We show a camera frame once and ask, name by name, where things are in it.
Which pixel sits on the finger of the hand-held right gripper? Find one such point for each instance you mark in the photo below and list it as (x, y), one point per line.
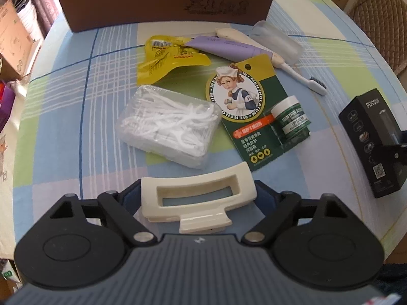
(392, 155)

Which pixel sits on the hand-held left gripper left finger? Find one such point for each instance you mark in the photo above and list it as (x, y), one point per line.
(133, 197)

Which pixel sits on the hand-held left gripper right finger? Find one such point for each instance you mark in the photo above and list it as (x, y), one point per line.
(266, 197)

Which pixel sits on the cream hair claw clip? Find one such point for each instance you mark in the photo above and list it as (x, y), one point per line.
(149, 203)

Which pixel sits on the black product box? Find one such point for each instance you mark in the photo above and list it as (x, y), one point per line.
(362, 133)

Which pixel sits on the green lip salve card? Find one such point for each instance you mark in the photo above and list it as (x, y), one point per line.
(254, 108)

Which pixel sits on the yellow snack packet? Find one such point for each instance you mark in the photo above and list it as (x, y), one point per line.
(165, 57)

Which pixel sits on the cream electric toothbrush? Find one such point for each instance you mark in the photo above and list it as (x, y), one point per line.
(241, 39)

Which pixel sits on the brown cardboard box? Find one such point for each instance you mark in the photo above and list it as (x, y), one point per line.
(165, 0)

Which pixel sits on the plaid cloth-covered desktop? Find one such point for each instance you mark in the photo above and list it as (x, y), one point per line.
(79, 101)

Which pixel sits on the clear box of floss picks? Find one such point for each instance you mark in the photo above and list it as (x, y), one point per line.
(168, 127)

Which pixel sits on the brown quilted chair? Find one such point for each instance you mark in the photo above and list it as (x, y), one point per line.
(378, 12)

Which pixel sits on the purple tube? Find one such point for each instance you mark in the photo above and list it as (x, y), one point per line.
(222, 46)

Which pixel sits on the clear plastic toothbrush cap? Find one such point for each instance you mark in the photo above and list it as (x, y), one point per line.
(276, 39)

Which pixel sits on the purple bag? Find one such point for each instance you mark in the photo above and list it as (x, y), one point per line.
(5, 101)

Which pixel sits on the orange cardboard box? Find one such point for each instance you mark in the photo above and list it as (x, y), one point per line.
(16, 38)

